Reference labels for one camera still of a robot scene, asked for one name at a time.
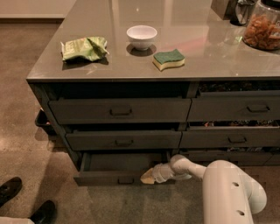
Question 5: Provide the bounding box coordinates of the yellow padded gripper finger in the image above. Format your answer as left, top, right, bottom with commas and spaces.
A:
140, 168, 155, 185

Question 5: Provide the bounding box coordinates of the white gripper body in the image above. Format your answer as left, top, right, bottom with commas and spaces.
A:
151, 164, 192, 184

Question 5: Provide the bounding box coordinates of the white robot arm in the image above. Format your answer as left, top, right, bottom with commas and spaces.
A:
141, 155, 267, 224

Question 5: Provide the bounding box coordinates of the grey kitchen island cabinet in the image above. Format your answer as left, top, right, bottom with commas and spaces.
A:
27, 0, 280, 168

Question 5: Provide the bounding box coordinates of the black shoe lower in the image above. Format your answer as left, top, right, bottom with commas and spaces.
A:
30, 200, 56, 224

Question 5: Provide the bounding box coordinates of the black shoe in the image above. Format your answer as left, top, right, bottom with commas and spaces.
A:
0, 177, 22, 207
30, 200, 56, 224

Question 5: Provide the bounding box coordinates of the green yellow sponge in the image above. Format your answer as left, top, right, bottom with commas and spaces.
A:
152, 49, 186, 71

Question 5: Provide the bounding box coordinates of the black bin behind cabinet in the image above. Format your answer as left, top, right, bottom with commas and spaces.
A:
35, 109, 56, 136

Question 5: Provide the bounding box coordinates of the white ceramic bowl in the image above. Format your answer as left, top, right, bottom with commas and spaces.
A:
126, 25, 158, 51

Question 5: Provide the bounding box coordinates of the black shoe upper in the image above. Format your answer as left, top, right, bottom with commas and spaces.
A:
0, 177, 22, 207

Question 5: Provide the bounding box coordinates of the green crumpled snack bag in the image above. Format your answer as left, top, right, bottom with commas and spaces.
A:
61, 37, 109, 62

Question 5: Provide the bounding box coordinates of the glass jar with snacks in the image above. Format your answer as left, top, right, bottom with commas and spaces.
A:
242, 0, 280, 51

